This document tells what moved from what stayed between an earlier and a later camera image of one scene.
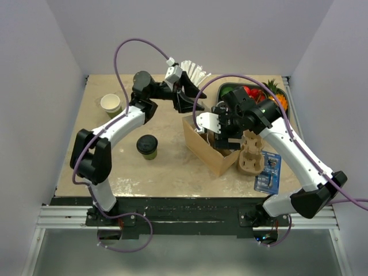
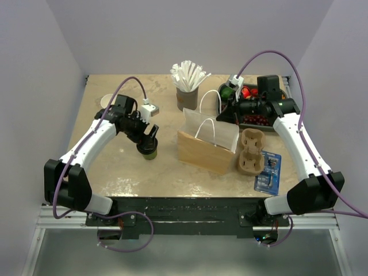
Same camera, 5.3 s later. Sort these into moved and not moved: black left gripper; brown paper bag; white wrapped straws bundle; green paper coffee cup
Moved: black left gripper; brown paper bag
Not moved: green paper coffee cup; white wrapped straws bundle
